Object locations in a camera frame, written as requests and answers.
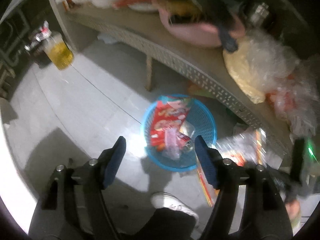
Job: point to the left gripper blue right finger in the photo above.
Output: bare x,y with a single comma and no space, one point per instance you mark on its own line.
210,160

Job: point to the clear red plastic bag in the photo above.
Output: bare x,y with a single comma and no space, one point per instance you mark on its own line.
295,100

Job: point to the yellow plastic bag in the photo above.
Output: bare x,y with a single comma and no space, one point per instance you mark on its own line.
260,64

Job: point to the red snack bag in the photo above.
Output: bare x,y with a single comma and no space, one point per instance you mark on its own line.
169,116

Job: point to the crinkled clear wrapper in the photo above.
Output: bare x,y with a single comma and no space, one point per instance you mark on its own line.
249,147

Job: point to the cooking oil bottle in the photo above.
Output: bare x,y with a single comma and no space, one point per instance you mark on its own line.
55,47

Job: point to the pink plastic basin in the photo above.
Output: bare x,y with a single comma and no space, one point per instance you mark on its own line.
184,21

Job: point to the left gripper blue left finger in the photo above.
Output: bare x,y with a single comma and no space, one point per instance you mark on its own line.
116,156

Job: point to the blue plastic trash basket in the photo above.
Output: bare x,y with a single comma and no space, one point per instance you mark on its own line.
198,122

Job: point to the white sneaker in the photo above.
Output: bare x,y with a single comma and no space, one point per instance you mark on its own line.
165,200

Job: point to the white plates stack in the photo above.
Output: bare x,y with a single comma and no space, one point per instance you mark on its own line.
146,7

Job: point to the person's right hand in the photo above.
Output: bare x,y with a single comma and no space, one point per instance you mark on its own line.
293,209

